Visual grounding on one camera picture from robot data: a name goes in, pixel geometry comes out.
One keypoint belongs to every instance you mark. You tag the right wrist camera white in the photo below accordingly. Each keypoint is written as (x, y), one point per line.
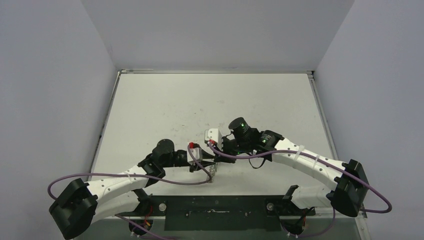
(215, 136)

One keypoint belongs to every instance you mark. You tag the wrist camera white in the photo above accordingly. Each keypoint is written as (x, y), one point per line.
(194, 153)
(215, 136)

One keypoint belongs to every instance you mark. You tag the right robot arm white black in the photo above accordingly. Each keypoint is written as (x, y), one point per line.
(344, 183)

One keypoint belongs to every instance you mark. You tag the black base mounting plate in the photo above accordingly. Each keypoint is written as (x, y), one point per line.
(222, 212)

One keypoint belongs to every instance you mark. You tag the metal disc with key rings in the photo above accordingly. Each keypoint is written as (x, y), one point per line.
(212, 172)

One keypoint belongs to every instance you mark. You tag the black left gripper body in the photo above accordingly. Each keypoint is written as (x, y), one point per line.
(179, 161)

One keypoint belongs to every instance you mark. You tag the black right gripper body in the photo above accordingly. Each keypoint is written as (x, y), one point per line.
(218, 157)

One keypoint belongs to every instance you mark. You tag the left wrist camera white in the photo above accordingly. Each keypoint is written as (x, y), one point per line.
(194, 153)

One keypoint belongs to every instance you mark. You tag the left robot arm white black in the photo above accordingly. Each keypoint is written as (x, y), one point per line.
(82, 203)

